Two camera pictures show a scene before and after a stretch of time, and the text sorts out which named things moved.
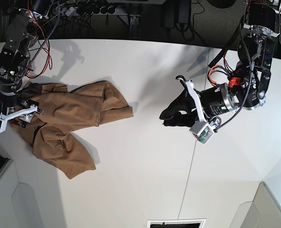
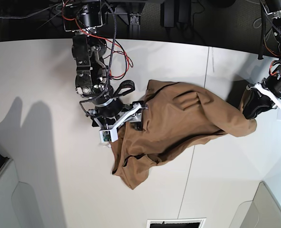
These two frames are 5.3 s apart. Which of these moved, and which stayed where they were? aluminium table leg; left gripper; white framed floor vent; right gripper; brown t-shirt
Moved: brown t-shirt; right gripper; left gripper
Stayed: aluminium table leg; white framed floor vent
